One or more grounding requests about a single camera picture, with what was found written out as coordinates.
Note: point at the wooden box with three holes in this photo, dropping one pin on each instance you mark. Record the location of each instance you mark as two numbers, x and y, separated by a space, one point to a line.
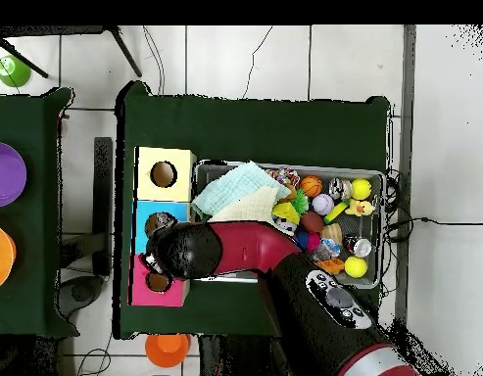
183 192

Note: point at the orange bowl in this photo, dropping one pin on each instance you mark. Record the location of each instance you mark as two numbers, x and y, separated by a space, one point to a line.
0 254

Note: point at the black floor stand base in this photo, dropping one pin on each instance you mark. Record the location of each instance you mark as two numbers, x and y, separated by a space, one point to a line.
102 196

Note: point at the green cup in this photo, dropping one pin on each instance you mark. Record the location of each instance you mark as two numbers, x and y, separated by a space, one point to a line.
13 72

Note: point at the yellow ball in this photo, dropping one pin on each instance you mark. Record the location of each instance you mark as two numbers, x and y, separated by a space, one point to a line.
361 188
355 267

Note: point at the black camera tripod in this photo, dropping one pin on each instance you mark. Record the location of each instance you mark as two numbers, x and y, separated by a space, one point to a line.
125 53

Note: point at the cream waffle cloth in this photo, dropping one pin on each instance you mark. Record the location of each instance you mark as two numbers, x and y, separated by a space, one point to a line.
252 205

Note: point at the brown ball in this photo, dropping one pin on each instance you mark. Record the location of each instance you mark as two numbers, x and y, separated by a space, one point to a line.
311 222

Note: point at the white toy baseball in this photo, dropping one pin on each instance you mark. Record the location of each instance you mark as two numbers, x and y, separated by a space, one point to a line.
323 204

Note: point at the yellow wedge block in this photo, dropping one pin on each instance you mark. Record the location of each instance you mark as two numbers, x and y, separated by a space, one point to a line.
286 211

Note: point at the light blue waffle cloth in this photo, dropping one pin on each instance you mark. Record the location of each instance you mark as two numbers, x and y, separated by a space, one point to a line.
233 188

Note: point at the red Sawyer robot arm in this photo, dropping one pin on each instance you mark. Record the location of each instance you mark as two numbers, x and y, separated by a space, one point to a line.
256 246

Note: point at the silver mesh bin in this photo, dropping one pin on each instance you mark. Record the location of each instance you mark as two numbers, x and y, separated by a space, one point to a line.
205 172

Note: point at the purple bowl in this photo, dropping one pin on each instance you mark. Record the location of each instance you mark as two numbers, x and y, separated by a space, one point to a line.
6 174

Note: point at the orange cup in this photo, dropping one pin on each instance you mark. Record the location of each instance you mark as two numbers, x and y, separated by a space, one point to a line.
166 350

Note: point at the dark green tablecloth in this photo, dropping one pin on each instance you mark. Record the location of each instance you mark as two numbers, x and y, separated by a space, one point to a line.
264 129
33 274

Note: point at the orange toy basketball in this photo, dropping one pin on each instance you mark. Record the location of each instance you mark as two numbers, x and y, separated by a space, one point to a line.
310 186

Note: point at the crushed silver can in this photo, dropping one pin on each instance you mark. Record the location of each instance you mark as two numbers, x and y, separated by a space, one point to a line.
360 247

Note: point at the yellow plush duck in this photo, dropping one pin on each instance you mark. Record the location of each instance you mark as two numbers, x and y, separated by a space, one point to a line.
358 207

